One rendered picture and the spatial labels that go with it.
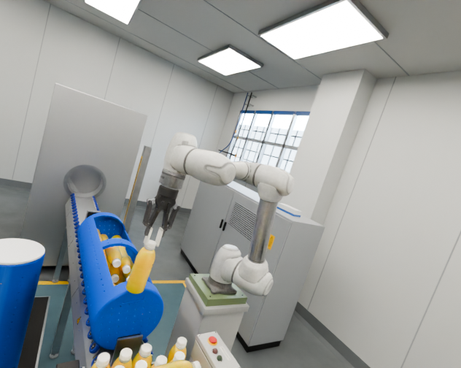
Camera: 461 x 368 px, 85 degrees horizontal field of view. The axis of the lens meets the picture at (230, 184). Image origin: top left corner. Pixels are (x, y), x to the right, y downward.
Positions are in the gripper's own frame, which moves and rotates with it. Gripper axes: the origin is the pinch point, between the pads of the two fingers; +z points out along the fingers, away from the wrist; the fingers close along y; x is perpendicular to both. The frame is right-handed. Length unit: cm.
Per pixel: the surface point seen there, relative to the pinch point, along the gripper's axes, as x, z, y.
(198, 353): 16, 41, -28
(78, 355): -16, 61, 8
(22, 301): -64, 66, 30
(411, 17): -23, -203, -169
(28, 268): -62, 47, 32
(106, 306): -3.7, 30.8, 7.9
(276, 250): -67, 25, -158
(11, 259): -63, 43, 39
